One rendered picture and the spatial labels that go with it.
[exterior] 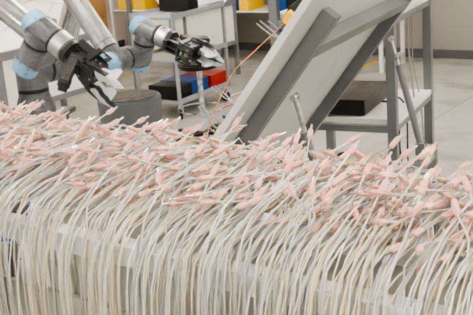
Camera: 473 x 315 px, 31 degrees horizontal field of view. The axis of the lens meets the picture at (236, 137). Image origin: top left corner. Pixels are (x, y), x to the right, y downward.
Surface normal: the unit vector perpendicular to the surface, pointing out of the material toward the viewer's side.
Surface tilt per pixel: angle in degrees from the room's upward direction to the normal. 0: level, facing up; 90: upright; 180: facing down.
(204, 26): 90
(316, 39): 90
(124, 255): 90
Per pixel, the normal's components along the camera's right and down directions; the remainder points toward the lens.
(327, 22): -0.44, 0.27
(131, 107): 0.22, 0.30
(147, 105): 0.68, 0.21
